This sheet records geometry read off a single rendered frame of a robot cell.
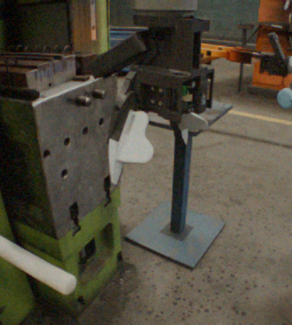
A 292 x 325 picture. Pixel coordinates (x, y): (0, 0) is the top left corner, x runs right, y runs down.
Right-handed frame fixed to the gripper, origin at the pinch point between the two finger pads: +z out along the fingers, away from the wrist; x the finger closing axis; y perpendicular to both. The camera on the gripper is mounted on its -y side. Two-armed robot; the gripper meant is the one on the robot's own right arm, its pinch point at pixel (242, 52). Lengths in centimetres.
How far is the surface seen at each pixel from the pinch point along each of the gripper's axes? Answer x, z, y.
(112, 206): -54, 27, 55
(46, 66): -75, 31, -3
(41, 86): -77, 31, 3
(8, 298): -101, 43, 78
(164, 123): -31.7, 18.1, 26.4
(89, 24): -38, 48, -11
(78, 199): -73, 25, 40
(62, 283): -105, -2, 32
